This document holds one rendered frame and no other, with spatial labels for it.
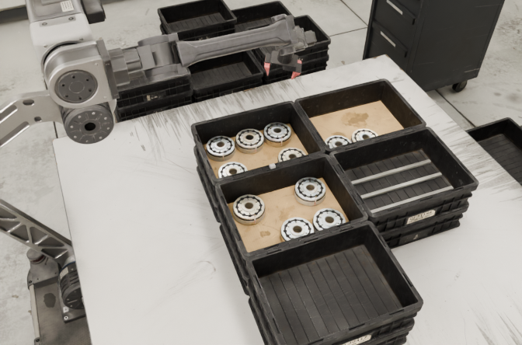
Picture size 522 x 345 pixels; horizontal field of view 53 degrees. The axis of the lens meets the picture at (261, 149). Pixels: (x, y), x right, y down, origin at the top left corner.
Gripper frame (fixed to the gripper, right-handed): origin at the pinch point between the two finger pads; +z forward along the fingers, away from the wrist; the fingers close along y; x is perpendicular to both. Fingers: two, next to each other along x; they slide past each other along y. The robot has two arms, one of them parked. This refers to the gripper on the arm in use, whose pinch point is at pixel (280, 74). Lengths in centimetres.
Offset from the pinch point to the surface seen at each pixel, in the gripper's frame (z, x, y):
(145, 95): 57, -24, 60
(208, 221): 18, 59, 18
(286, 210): 0, 59, -7
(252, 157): 6.1, 36.6, 6.3
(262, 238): -1, 71, 0
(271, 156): 5.1, 35.5, -0.5
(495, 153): 53, -23, -121
